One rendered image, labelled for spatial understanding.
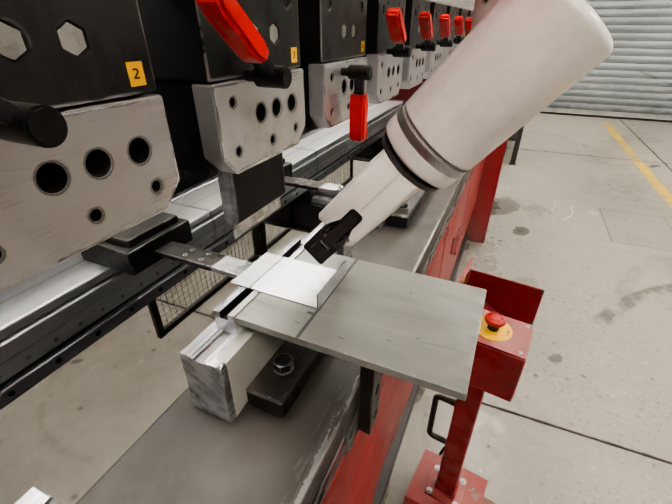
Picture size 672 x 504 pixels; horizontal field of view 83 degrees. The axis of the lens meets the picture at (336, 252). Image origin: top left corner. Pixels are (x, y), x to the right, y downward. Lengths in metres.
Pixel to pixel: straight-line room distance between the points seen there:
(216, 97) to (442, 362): 0.32
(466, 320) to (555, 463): 1.24
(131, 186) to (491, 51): 0.26
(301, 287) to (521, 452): 1.28
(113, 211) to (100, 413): 1.59
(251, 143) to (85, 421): 1.58
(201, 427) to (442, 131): 0.43
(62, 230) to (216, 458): 0.32
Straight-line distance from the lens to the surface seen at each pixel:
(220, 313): 0.48
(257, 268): 0.54
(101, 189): 0.28
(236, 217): 0.44
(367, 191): 0.35
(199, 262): 0.57
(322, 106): 0.51
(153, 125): 0.30
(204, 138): 0.36
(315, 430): 0.51
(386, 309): 0.47
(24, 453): 1.87
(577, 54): 0.33
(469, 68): 0.33
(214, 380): 0.48
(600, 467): 1.74
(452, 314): 0.48
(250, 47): 0.32
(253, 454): 0.50
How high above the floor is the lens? 1.29
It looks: 31 degrees down
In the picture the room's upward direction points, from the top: straight up
